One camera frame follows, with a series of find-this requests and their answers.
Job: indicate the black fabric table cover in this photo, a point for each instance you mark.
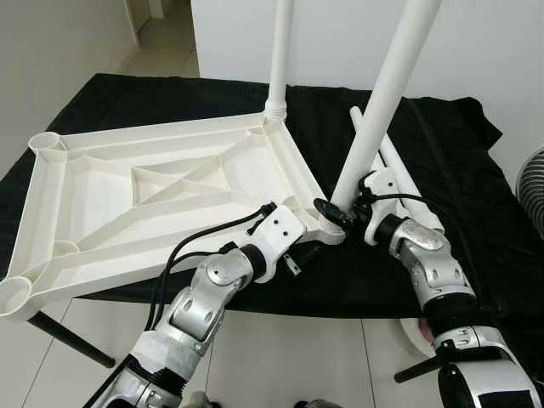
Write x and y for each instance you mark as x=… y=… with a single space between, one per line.
x=476 y=212

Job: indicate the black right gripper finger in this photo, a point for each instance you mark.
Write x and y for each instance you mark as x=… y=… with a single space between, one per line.
x=331 y=214

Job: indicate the white pedestal fan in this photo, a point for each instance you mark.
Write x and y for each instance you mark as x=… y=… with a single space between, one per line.
x=532 y=191

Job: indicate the black metal table leg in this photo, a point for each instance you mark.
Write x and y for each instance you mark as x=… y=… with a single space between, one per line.
x=72 y=340
x=421 y=370

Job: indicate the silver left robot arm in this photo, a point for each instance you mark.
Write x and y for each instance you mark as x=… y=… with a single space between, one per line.
x=195 y=306

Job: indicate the white plastic table top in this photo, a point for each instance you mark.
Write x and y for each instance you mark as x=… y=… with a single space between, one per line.
x=102 y=170

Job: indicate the grey robot left leg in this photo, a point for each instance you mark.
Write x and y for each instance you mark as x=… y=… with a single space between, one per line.
x=197 y=400

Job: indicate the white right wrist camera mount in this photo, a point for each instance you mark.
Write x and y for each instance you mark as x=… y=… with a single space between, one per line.
x=384 y=187

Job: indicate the grey robot leg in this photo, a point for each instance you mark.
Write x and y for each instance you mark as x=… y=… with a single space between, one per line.
x=197 y=400
x=316 y=405

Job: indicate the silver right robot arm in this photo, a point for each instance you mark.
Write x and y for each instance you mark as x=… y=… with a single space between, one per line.
x=433 y=272

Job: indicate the grey robot right leg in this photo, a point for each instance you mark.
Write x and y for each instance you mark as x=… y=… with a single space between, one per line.
x=316 y=405

